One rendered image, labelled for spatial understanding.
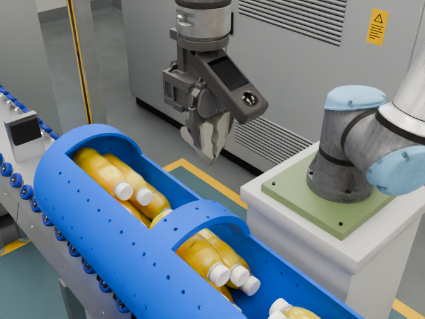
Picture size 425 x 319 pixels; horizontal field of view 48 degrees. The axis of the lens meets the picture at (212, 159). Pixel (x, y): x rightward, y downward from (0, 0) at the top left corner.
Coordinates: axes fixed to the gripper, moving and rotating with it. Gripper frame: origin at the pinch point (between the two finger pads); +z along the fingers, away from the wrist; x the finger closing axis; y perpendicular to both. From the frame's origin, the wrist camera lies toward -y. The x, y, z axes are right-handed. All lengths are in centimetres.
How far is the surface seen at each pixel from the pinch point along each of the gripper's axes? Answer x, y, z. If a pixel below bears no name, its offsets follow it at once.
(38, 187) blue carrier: 11, 48, 27
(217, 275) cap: 0.7, -2.3, 24.1
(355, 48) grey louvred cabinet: -143, 58, 36
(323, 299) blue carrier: -13.5, -16.6, 29.9
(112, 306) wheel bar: 10, 23, 48
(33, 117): -8, 90, 33
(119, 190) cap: -0.6, 30.8, 24.1
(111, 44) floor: -209, 368, 140
